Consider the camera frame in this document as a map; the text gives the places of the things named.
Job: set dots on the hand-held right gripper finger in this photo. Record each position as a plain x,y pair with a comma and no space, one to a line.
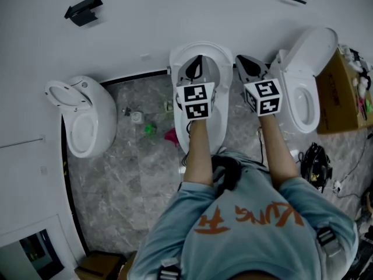
241,70
259,64

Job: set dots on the white round toilet bowl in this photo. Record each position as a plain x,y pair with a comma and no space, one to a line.
99,109

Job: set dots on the black bag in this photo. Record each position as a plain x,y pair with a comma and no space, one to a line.
316,165

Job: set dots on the pink plastic object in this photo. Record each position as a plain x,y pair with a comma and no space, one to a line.
171,136

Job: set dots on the white square floor drain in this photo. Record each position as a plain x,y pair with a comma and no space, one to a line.
137,117

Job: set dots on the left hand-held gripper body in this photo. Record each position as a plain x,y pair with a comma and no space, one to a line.
195,101

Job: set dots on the person's right forearm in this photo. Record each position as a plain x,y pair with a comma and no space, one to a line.
277,153

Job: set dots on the white toilet seat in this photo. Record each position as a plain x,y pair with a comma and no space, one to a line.
217,51
316,51
59,98

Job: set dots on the person's left forearm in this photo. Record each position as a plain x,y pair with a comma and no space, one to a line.
199,153

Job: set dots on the large brown cardboard box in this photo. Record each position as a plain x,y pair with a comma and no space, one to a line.
338,98

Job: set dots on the small brown cardboard box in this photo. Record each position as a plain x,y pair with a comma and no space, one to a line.
99,265

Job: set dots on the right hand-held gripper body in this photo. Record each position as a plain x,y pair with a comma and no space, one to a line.
263,98

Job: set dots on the green plastic object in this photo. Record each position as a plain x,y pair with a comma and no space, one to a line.
150,129

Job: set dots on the small black floor object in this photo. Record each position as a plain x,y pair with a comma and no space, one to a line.
127,111

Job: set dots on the person's light blue shirt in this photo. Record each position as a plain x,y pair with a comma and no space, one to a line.
247,238

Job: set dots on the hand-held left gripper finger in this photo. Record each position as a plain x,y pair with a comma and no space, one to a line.
183,72
208,73

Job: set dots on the white power adapter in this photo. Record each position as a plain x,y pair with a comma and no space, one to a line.
337,185

